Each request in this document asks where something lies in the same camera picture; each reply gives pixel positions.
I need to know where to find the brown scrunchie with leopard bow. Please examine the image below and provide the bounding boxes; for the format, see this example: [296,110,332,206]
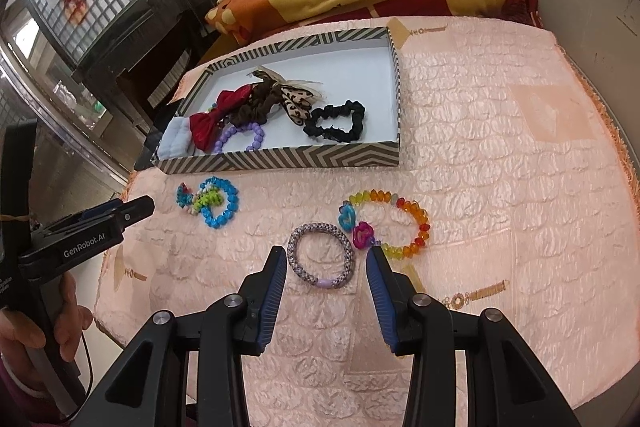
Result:
[227,66,326,128]

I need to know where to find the red satin hair bow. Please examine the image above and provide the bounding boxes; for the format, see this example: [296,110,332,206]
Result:
[189,84,253,152]

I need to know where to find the turquoise small bead bracelet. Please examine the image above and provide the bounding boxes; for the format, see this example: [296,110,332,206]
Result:
[175,182,221,216]

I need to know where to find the person's left forearm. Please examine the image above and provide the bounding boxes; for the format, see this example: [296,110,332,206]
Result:
[0,354,61,427]

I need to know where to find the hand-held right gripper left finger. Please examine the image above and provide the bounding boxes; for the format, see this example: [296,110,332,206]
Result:
[75,246,289,427]

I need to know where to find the person's left hand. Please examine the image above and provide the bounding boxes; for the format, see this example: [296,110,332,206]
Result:
[0,274,95,363]

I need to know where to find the striped cardboard box tray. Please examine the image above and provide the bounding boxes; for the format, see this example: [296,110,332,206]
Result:
[150,26,402,174]

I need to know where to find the purple bead bracelet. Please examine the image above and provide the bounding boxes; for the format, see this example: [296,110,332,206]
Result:
[212,122,267,154]

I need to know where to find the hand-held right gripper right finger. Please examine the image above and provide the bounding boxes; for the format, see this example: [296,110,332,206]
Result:
[365,247,583,427]

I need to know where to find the rainbow crystal bead bracelet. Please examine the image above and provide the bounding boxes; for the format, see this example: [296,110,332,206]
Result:
[337,189,432,264]

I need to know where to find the black scrunchie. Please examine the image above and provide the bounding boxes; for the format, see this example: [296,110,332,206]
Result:
[302,101,367,142]

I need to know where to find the light blue fluffy scrunchie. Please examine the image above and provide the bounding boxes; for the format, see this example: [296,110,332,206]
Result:
[159,116,194,158]

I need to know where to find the dark wooden chair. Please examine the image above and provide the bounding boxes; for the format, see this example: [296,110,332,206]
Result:
[117,49,197,130]

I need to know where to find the blue crystal bead bracelet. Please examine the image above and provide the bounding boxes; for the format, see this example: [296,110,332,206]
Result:
[200,176,241,229]

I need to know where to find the pink quilted tablecloth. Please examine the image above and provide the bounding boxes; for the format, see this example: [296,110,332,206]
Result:
[95,14,640,413]

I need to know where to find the black cable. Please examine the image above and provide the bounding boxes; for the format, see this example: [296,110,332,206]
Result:
[70,334,96,390]

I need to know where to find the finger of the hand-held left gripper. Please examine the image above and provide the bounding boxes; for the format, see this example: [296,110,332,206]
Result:
[114,195,156,229]
[75,201,125,223]

